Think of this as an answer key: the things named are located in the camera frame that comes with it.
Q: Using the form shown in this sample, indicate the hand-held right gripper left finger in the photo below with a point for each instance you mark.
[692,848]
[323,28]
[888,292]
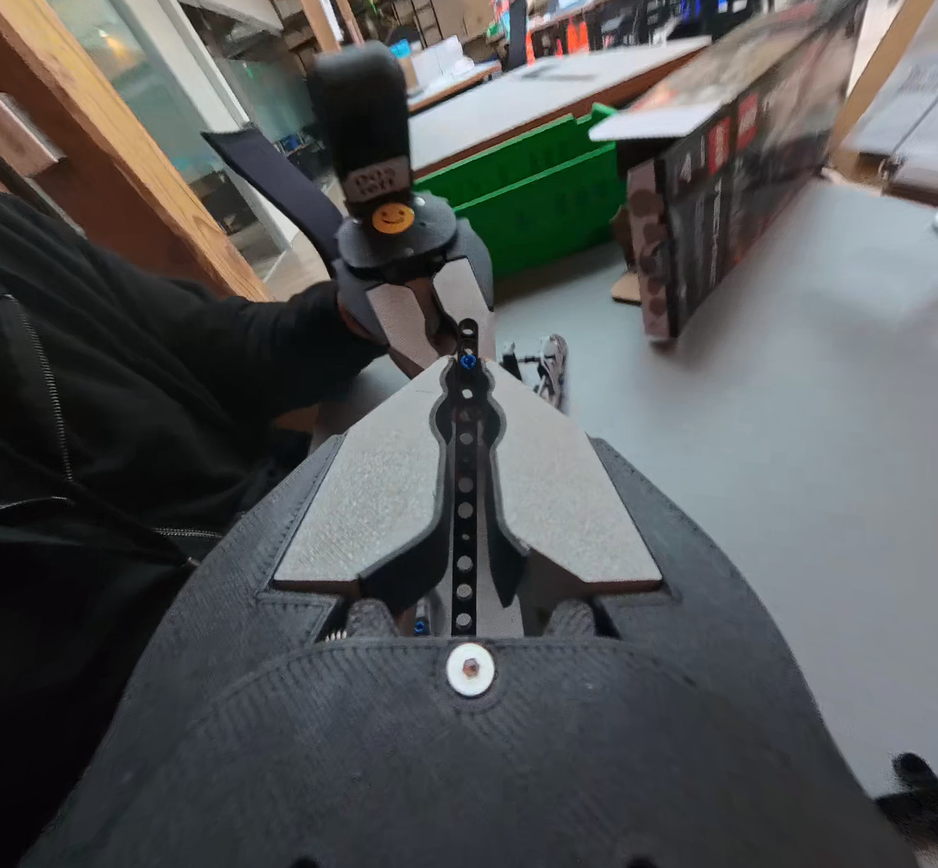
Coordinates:
[359,509]

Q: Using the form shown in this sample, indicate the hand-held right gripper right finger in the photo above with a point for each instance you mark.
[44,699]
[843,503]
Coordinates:
[579,509]

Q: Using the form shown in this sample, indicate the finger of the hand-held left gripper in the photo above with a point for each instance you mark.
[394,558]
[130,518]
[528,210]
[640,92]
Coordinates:
[462,289]
[403,326]

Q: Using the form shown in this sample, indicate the long black lego beam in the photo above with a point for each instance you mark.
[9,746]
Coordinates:
[465,509]

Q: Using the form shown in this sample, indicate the grey toothed lego jaw assembly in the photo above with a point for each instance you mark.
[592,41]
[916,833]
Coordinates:
[549,370]

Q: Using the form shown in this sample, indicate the person's left forearm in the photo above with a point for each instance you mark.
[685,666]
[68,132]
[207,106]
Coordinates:
[256,348]

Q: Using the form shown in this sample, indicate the black lego H connector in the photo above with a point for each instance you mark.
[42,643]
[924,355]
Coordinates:
[912,795]

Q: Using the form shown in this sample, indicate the person's left hand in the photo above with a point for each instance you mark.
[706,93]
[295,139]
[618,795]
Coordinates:
[355,322]

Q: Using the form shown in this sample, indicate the stack of white boxes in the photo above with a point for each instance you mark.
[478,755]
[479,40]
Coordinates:
[440,58]

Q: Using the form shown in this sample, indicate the black office chair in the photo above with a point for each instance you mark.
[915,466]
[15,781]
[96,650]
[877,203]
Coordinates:
[278,179]

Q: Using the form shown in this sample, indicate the green plastic bin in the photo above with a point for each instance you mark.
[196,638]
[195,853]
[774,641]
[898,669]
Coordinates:
[542,194]

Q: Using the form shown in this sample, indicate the wood-edged grey desk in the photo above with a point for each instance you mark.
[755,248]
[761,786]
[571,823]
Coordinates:
[527,91]

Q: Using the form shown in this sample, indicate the black monitor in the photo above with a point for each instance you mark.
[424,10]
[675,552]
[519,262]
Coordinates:
[517,33]

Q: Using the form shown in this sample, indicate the wooden partition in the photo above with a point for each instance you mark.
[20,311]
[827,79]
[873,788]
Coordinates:
[110,172]

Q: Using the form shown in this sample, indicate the open cardboard box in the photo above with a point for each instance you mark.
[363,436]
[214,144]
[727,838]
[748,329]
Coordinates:
[733,186]

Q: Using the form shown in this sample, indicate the printed instruction sheet stand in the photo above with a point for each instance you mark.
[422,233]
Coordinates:
[894,99]

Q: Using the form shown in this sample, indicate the glass wall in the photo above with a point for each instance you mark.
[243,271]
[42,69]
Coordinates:
[146,77]

